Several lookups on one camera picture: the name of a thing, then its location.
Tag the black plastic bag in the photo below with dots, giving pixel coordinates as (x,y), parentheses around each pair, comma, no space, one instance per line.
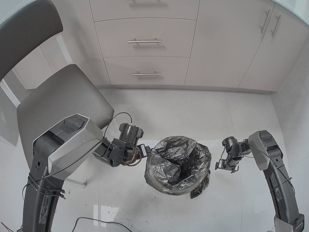
(169,148)

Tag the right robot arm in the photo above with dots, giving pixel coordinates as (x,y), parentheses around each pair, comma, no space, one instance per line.
(263,148)

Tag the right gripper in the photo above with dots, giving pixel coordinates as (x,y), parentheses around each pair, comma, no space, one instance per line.
(230,164)

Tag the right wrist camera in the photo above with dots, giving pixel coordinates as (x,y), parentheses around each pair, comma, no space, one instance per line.
(218,165)

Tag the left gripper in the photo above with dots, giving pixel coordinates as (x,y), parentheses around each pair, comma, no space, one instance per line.
(144,151)

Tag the grey padded white-framed chair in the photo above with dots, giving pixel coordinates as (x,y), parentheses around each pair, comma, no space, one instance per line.
(67,90)

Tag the crumpled black plastic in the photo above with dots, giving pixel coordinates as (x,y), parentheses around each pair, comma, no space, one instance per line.
(196,193)

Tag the beige cabinet with drawers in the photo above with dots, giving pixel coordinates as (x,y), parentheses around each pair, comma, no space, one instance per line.
(217,45)

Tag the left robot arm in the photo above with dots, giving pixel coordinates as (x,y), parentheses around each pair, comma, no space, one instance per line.
(70,139)

